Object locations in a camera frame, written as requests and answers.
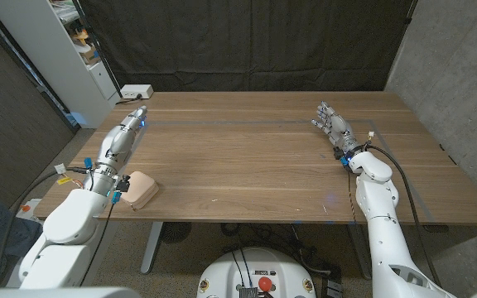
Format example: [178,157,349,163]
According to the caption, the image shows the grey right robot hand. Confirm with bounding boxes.
[311,100,366,161]

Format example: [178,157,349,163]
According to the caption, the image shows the white shelf cabinet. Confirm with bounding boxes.
[0,0,122,129]

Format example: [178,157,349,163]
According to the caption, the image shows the pink zippered jewelry box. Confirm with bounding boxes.
[120,171,160,211]

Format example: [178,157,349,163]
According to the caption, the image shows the black backdrop curtain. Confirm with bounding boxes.
[76,0,416,93]

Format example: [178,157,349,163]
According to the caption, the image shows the white power strip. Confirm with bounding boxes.
[120,84,154,100]

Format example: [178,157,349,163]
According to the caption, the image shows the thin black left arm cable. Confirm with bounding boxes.
[79,201,116,287]

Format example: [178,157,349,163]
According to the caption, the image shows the grey metal table leg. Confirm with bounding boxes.
[140,222,164,275]
[348,224,374,281]

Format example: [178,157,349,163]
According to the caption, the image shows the black round fan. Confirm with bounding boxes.
[159,222,193,244]

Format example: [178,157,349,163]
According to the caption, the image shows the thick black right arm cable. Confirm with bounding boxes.
[364,143,442,287]

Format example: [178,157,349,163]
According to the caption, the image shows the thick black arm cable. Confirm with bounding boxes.
[364,143,442,287]
[0,166,91,287]

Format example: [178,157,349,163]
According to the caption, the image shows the thin braided right arm cable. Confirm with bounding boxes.
[347,171,358,224]

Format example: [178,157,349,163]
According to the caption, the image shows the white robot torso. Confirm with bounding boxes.
[196,247,317,298]

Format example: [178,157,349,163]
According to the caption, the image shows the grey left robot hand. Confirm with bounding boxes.
[83,105,148,204]

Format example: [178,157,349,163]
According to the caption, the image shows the black backdrop stand pole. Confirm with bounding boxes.
[402,0,420,26]
[71,0,123,99]

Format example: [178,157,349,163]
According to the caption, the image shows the yellow orange toy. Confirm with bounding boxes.
[71,28,90,46]

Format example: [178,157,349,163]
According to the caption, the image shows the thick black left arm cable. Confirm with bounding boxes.
[0,166,91,287]

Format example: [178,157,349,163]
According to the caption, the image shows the white box with orange knob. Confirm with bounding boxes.
[14,198,37,221]

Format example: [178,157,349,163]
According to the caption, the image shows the cardboard box on shelf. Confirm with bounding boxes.
[79,45,101,65]

